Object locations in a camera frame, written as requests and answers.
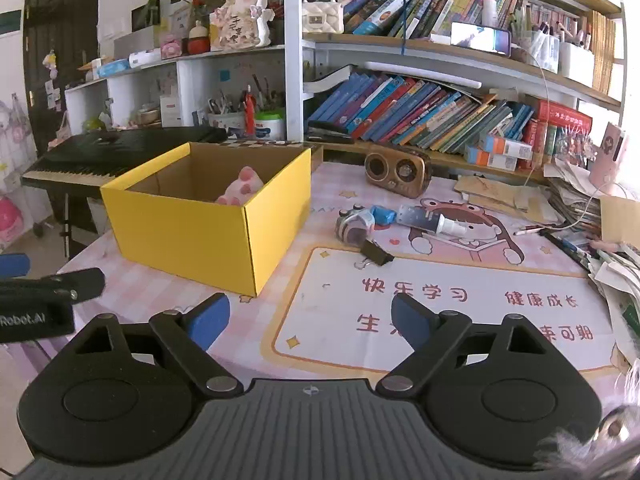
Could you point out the pink plush toy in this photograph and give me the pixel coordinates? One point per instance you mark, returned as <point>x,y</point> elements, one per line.
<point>242,185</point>

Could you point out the wooden chessboard box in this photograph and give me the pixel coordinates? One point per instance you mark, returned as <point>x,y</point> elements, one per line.
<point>316,157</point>

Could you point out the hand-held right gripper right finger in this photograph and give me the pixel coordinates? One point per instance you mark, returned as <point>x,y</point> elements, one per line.
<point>415,320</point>

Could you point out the black keyboard stand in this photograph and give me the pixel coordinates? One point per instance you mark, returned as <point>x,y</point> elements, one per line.
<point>66,225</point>

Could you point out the pile of brown envelopes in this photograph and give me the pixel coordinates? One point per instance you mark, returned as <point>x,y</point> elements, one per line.
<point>490,192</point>

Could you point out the thick red dictionary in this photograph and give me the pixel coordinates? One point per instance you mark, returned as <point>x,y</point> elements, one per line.
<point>565,117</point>

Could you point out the fuzzy grey sleeve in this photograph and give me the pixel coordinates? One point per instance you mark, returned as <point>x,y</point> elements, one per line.
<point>600,440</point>

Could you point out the grey box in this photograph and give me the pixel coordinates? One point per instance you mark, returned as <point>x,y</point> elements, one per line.
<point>132,40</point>

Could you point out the black coloured pencil case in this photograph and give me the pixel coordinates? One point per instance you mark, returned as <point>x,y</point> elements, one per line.
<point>567,250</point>

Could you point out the white wipes pack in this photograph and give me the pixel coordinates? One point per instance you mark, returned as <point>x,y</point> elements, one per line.
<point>145,57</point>

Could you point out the row of upright shelf books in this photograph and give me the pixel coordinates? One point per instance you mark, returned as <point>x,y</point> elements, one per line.
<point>400,5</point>

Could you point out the blue packet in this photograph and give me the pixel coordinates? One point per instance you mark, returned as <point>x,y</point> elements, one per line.
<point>385,216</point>

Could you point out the pale pink hanging bag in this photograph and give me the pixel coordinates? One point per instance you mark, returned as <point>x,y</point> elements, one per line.
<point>22,130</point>

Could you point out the bunch of pens and brushes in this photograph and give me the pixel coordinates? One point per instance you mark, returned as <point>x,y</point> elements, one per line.
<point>222,105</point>

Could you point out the grey purple toy camera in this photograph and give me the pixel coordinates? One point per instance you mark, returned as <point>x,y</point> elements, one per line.
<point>357,225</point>

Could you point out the colourful character stands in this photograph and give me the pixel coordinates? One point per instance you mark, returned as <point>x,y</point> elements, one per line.
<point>575,147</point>

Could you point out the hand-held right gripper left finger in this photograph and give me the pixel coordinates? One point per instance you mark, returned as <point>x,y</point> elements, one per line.
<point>207,320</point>

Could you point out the red white round doll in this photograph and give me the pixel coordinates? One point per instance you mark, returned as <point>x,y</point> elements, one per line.
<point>198,42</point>

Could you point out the yellow cardboard box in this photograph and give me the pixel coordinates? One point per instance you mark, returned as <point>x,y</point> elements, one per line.
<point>175,235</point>

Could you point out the green leafy plant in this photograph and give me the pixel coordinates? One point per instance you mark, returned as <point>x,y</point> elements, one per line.
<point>150,2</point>

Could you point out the brown paper envelope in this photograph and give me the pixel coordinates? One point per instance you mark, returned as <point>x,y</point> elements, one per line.
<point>620,220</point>

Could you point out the messy stack of papers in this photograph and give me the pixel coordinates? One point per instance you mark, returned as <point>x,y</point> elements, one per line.
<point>615,280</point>

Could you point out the stacked beige bowls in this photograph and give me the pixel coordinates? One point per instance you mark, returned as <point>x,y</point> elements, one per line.
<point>147,117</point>

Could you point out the small pink box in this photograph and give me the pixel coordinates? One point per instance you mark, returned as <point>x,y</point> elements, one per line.
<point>171,47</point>

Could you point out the pink desk holder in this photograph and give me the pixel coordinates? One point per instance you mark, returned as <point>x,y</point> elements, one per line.
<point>607,160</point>

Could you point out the black binder clip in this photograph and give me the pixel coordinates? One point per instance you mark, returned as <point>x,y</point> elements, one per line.
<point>377,255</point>

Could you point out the black stapler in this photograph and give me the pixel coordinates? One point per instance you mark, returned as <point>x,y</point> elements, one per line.
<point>330,132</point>

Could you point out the white quilted handbag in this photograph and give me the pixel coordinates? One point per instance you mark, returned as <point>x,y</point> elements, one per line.
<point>322,17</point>

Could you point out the white bookshelf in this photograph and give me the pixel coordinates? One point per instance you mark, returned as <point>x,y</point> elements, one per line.
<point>294,60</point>

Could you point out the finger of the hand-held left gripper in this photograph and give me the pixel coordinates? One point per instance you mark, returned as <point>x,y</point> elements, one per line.
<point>15,265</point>
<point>85,282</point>

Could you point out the orange white small carton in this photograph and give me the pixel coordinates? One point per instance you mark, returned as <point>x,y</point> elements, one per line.
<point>507,147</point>
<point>490,158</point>

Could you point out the brown retro radio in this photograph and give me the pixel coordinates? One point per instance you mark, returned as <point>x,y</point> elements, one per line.
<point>397,172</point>

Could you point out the black electronic keyboard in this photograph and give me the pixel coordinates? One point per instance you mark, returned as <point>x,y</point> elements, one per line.
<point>100,152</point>

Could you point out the white box red label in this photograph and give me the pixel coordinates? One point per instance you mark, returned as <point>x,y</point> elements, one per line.
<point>171,110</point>

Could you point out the pink checked printed tablecloth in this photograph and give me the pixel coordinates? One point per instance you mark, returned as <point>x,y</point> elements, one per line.
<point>450,270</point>

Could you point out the dark wooden door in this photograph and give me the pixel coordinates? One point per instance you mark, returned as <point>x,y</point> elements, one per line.
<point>60,35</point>

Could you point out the white pen organizer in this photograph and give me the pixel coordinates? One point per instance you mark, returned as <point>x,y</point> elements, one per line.
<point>575,65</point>

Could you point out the clear marker organizer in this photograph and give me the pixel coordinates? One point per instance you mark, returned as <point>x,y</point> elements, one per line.
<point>542,52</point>

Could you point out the row of leaning colourful books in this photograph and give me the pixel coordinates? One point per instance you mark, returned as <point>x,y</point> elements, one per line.
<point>425,110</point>

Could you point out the green white wall sign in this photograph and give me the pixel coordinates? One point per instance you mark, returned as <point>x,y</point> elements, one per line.
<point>10,22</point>

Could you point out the smartphone with lit screen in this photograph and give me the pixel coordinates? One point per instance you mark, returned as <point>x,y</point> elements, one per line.
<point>480,37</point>

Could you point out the red tassel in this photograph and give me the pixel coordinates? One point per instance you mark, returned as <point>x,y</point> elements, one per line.
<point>249,115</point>

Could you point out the white printed pen cup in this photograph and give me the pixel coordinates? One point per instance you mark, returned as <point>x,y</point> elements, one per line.
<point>225,122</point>

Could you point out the white jar green lid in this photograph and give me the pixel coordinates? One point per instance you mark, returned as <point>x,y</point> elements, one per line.
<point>270,127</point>

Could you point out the pink backpack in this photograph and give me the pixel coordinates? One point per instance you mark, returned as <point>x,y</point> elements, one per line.
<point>10,220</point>

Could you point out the row of yellow books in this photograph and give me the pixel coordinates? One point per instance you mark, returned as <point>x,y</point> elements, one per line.
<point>605,50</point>

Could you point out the white plush bag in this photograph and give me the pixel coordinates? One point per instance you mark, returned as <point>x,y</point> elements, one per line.
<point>5,117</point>

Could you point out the blue tissue pack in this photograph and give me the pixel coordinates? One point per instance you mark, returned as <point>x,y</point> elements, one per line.
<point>114,68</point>

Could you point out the white spray bottle blue card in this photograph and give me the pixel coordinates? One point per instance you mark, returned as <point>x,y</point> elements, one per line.
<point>425,220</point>

